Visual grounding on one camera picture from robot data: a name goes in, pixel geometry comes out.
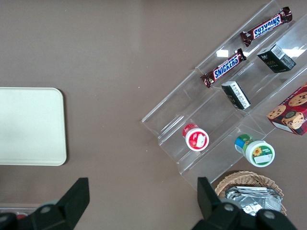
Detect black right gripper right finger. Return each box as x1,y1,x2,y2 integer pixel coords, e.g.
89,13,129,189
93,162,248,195
197,177,244,230

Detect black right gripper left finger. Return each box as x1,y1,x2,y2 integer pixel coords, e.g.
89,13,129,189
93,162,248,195
31,177,91,230

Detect light wicker basket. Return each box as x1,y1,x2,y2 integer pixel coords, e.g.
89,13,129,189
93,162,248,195
214,170,287,217

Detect cream rectangular tray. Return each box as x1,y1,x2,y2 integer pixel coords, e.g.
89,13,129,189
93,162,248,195
0,87,67,167

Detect stacked aluminium foil trays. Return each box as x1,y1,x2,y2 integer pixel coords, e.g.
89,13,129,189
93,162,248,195
219,185,283,218

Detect red lidded cup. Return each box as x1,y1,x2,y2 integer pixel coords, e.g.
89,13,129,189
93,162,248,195
182,123,210,152

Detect green lidded cup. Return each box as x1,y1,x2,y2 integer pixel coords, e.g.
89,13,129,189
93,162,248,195
234,134,276,168

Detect clear acrylic stepped display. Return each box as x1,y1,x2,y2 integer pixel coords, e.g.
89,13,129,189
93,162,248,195
141,0,307,192

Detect small black box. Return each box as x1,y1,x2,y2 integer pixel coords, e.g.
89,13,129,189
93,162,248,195
256,44,297,74
221,80,252,111

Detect red chocolate cookie box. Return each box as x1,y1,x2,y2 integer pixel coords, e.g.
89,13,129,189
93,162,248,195
266,82,307,136

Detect Snickers bar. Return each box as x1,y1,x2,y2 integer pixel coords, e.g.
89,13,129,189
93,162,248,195
240,6,293,47
200,48,248,89

